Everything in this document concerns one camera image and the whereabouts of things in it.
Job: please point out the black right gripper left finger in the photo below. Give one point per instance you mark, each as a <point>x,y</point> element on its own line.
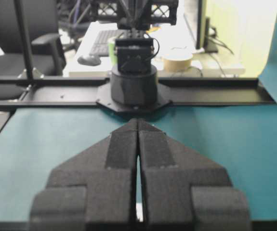
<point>94,190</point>

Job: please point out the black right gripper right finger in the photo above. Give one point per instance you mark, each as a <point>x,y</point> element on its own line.
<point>185,191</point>

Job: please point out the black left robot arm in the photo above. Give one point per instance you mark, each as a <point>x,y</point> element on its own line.
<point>133,84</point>

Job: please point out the grey computer mouse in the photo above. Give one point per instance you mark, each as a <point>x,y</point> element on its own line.
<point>89,60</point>

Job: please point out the brown tape roll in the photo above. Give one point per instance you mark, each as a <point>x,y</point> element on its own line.
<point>177,62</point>

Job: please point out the green cup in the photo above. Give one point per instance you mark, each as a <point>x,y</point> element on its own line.
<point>111,50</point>

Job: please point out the black office chair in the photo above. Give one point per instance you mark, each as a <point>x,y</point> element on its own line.
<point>47,50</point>

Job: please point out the black computer keyboard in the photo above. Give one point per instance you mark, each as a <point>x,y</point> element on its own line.
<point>100,46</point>

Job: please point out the black computer monitor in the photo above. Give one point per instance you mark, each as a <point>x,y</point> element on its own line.
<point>198,25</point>

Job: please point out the black vertical frame post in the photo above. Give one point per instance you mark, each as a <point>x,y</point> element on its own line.
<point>24,35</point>

